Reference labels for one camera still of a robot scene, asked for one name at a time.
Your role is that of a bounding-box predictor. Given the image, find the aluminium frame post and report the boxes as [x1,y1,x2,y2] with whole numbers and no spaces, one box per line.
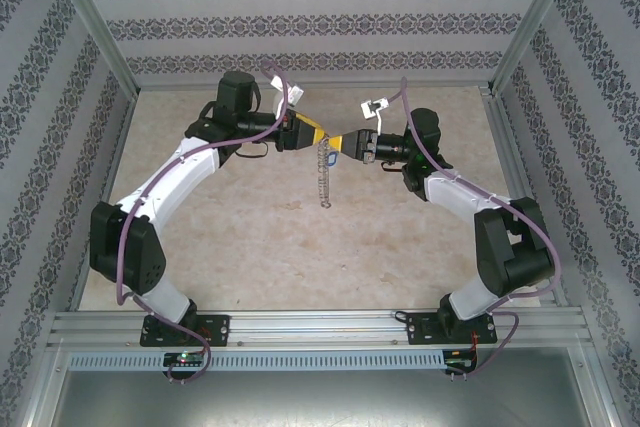
[489,0,585,94]
[42,0,140,94]

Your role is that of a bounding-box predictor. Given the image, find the grey metal panel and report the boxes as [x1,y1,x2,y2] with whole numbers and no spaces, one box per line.
[47,346,619,427]

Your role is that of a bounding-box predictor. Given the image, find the aluminium right side rail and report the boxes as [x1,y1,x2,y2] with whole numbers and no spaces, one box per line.
[478,86,587,311]

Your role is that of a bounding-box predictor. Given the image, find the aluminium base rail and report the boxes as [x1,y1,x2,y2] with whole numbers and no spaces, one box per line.
[49,307,587,348]

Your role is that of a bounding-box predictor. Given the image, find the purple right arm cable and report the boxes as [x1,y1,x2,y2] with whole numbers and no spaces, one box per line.
[388,77,560,381]

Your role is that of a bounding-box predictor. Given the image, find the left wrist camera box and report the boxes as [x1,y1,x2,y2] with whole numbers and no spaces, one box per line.
[269,75,305,116]

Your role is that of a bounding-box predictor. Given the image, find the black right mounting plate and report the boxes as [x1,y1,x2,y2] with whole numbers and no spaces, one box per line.
[405,311,496,347]

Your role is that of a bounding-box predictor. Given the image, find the grey slotted cable duct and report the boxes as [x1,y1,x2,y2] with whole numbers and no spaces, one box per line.
[69,349,446,373]

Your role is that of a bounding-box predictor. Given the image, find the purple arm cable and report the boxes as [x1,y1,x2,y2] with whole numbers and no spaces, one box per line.
[388,77,560,381]
[115,60,292,384]

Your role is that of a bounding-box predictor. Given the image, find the black mounting plate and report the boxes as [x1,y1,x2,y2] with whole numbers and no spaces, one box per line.
[405,311,496,347]
[139,314,231,348]

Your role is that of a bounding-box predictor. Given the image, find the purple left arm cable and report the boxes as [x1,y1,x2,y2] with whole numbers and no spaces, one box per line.
[115,60,292,384]

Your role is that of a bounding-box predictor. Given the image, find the left circuit board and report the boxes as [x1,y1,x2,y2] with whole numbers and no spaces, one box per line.
[163,351,206,367]

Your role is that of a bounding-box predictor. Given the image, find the aluminium rear frame bar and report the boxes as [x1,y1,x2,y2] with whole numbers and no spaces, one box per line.
[133,79,496,92]

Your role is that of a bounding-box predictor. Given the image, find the metal coil keyring chain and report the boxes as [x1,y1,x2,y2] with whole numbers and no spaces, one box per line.
[315,139,335,210]

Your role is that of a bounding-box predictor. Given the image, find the aluminium left frame post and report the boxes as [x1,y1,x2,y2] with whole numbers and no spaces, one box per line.
[42,0,140,94]

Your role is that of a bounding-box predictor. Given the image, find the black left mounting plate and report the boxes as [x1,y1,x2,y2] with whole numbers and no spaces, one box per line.
[139,314,231,348]

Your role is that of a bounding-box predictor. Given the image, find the aluminium right frame post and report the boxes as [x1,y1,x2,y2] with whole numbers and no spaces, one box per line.
[489,0,585,94]

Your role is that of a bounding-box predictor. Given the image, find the thin black left wrist cable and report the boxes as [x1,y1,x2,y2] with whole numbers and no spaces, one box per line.
[233,143,272,159]

